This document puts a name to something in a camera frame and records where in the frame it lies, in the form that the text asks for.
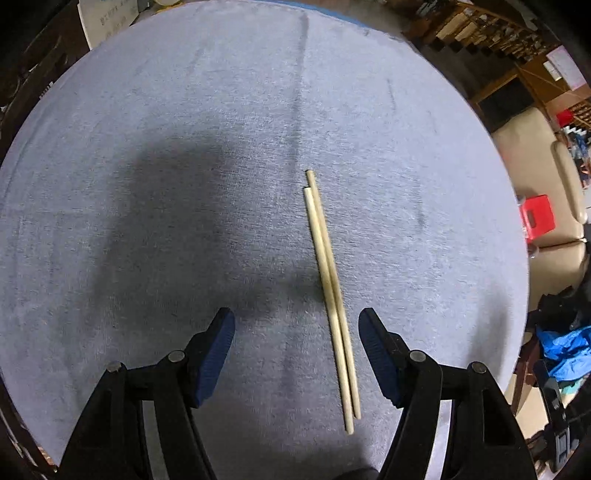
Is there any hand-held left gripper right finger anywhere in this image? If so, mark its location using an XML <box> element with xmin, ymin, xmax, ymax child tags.
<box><xmin>359</xmin><ymin>308</ymin><xmax>539</xmax><ymax>480</ymax></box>

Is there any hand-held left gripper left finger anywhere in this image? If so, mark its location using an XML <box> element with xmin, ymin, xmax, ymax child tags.
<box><xmin>58</xmin><ymin>308</ymin><xmax>236</xmax><ymax>480</ymax></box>

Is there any wooden chopstick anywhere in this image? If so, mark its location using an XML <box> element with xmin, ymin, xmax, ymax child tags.
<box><xmin>302</xmin><ymin>186</ymin><xmax>355</xmax><ymax>435</ymax></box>
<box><xmin>305</xmin><ymin>170</ymin><xmax>362</xmax><ymax>421</ymax></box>

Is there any dark cloth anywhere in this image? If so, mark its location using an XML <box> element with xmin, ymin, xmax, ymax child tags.
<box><xmin>526</xmin><ymin>286</ymin><xmax>591</xmax><ymax>472</ymax></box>

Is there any blue cloth bundle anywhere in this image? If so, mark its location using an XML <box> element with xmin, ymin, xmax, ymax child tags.
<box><xmin>540</xmin><ymin>325</ymin><xmax>591</xmax><ymax>384</ymax></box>

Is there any red plastic stool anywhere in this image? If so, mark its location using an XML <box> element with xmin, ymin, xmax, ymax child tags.
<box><xmin>519</xmin><ymin>194</ymin><xmax>559</xmax><ymax>241</ymax></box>

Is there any grey towel table cloth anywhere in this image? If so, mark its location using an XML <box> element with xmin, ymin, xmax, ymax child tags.
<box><xmin>0</xmin><ymin>0</ymin><xmax>532</xmax><ymax>480</ymax></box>

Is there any beige armchair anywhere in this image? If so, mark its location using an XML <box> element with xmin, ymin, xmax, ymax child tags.
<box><xmin>492</xmin><ymin>108</ymin><xmax>591</xmax><ymax>296</ymax></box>

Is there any carved dark wooden table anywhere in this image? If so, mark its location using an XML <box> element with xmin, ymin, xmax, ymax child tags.
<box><xmin>0</xmin><ymin>0</ymin><xmax>93</xmax><ymax>153</ymax></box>

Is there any wooden stair railing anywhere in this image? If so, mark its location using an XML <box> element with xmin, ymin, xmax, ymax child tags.
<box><xmin>406</xmin><ymin>0</ymin><xmax>561</xmax><ymax>61</ymax></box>

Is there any white printed sheet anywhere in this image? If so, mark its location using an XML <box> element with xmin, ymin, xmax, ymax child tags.
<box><xmin>76</xmin><ymin>0</ymin><xmax>139</xmax><ymax>49</ymax></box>

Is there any blue table cover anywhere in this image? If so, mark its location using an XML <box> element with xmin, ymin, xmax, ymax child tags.
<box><xmin>272</xmin><ymin>0</ymin><xmax>375</xmax><ymax>26</ymax></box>

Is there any wall calendar poster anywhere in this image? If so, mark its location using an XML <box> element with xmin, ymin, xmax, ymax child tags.
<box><xmin>545</xmin><ymin>46</ymin><xmax>588</xmax><ymax>90</ymax></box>

